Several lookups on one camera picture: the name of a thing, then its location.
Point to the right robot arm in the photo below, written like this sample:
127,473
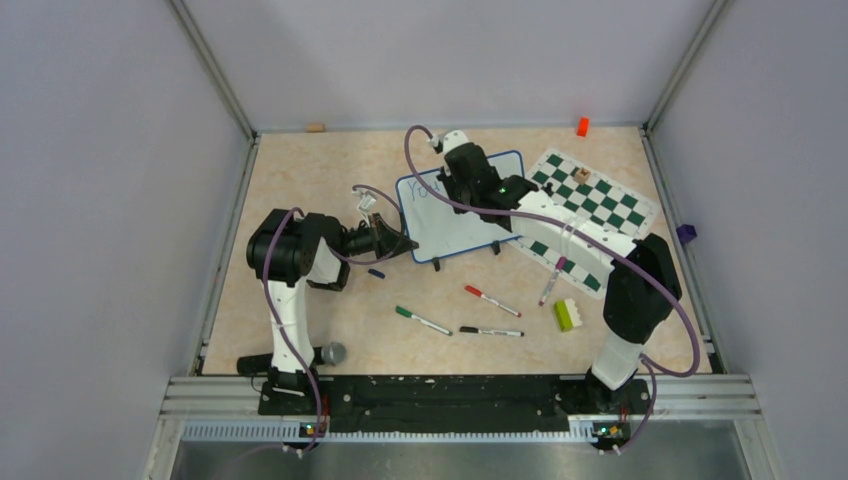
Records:
638,275

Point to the red marker pen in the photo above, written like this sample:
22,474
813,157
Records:
474,291

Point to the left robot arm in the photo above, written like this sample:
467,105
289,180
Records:
288,254

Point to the orange red block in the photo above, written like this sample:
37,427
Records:
583,127

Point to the lime green toy brick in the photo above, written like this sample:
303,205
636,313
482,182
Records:
567,315

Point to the purple marker pen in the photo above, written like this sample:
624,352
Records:
552,280

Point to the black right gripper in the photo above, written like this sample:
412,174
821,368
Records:
448,179

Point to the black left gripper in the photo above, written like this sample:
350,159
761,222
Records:
391,242

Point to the green white chessboard mat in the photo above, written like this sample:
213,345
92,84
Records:
601,200

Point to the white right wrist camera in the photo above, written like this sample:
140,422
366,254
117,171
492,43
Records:
448,141

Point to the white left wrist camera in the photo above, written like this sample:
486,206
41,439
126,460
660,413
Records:
366,201

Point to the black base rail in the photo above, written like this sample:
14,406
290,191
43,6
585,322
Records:
444,404

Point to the black marker pen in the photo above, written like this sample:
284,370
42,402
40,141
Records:
494,332

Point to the blue framed whiteboard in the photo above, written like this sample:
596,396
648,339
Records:
437,229

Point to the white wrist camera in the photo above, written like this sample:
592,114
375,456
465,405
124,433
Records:
448,141
366,201

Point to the green marker pen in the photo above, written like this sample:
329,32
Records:
432,325

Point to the small wooden cylinder piece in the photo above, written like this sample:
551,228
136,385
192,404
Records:
582,176

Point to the purple block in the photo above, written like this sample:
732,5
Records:
686,233

